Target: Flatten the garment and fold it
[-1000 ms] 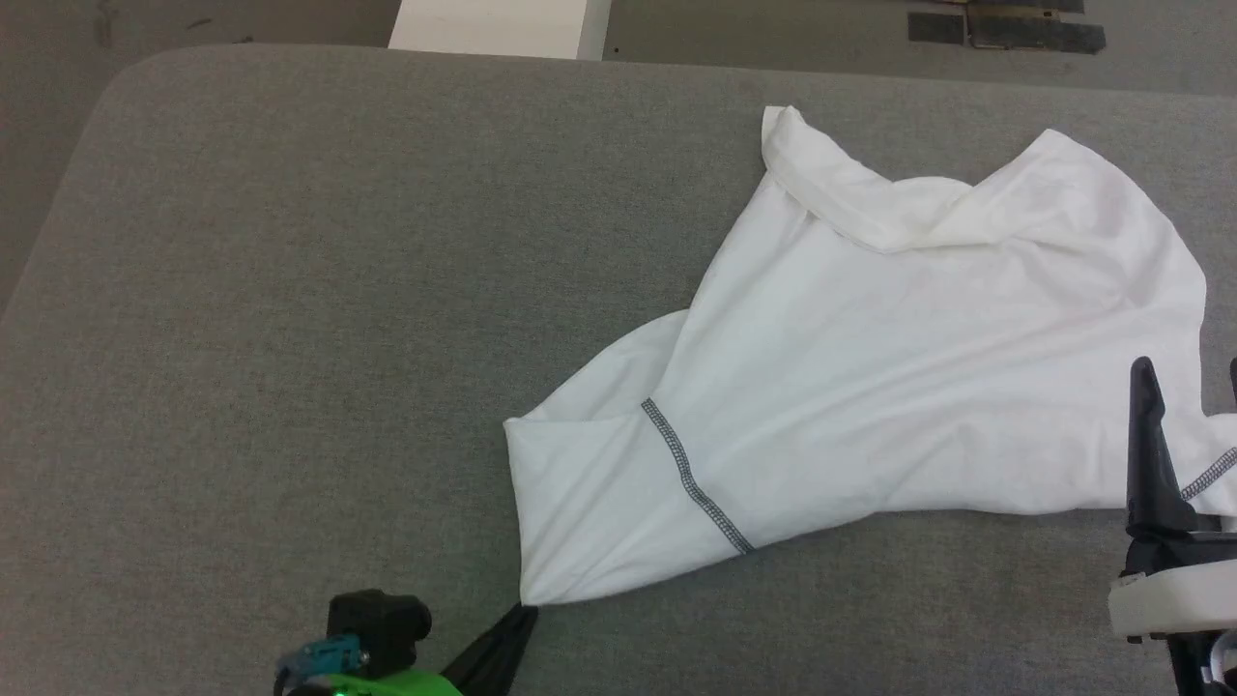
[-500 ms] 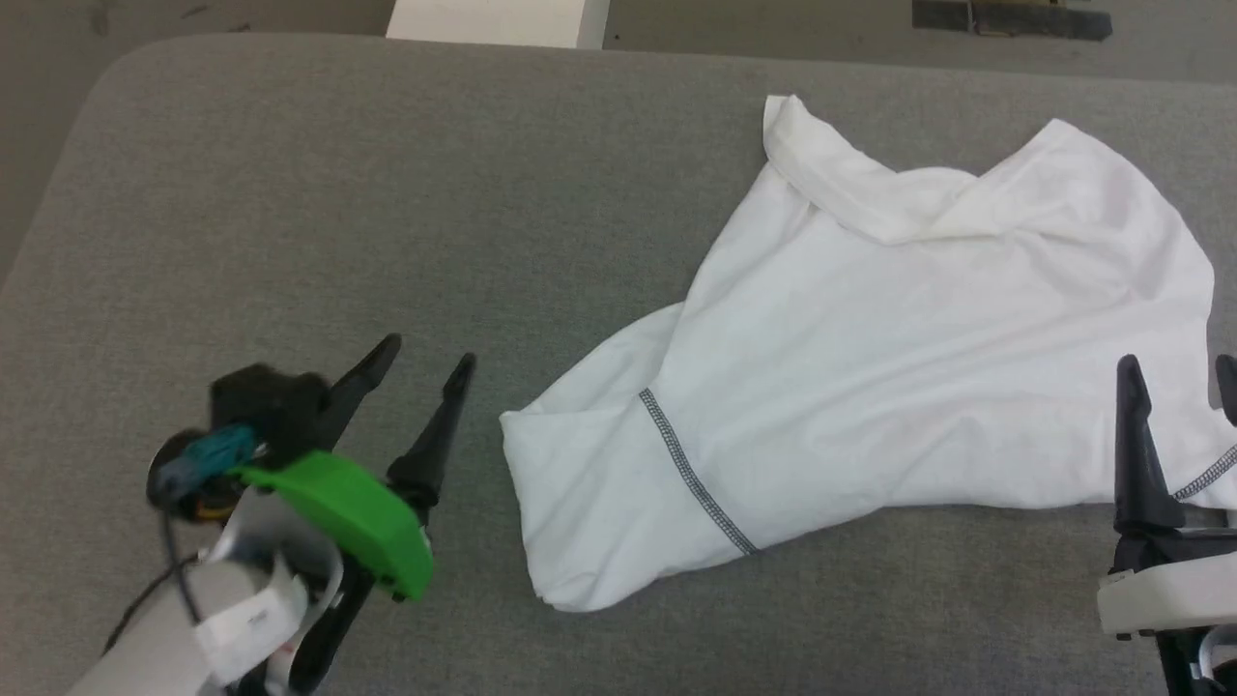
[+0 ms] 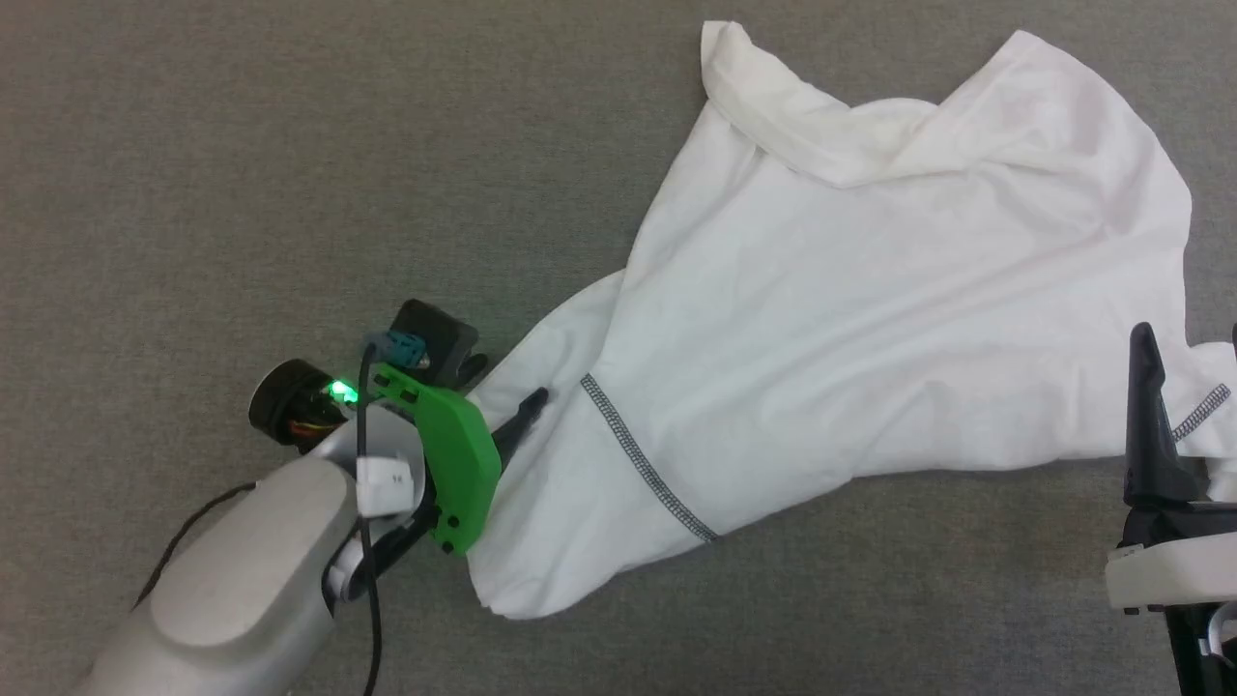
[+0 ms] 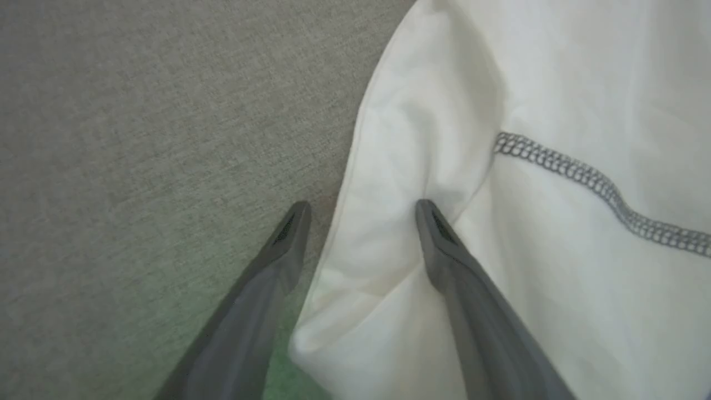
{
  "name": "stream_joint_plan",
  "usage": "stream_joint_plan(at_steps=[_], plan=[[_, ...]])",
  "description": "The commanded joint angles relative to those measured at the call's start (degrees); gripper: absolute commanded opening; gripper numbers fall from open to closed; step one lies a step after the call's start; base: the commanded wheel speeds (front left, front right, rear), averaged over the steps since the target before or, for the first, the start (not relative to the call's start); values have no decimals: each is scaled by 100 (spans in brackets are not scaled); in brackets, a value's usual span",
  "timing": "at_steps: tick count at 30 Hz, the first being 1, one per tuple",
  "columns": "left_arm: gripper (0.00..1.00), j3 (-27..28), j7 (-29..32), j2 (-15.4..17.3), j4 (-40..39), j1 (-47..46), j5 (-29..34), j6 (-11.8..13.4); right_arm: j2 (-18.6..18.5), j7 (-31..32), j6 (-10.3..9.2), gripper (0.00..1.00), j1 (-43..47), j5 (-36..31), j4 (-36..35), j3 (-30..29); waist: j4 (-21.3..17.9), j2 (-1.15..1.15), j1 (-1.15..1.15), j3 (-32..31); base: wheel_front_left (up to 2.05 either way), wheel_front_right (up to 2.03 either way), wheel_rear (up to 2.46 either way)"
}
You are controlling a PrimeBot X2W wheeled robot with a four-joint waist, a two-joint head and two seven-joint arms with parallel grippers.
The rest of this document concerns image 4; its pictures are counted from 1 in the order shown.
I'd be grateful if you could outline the white long-sleeve shirt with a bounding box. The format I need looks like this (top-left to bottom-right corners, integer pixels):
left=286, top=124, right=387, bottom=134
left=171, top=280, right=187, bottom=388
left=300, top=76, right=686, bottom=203
left=288, top=0, right=711, bottom=400

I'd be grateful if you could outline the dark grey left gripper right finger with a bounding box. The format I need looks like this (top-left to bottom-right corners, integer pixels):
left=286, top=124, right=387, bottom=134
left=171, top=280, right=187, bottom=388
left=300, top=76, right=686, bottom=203
left=415, top=198, right=579, bottom=400

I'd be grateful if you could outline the grey fabric sofa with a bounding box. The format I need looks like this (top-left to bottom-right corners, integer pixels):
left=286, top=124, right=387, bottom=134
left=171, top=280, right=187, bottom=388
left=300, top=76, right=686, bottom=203
left=0, top=0, right=418, bottom=400

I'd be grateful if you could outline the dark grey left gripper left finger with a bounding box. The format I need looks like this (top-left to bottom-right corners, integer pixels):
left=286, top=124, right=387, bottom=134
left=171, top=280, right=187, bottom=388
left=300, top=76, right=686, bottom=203
left=154, top=201, right=313, bottom=400

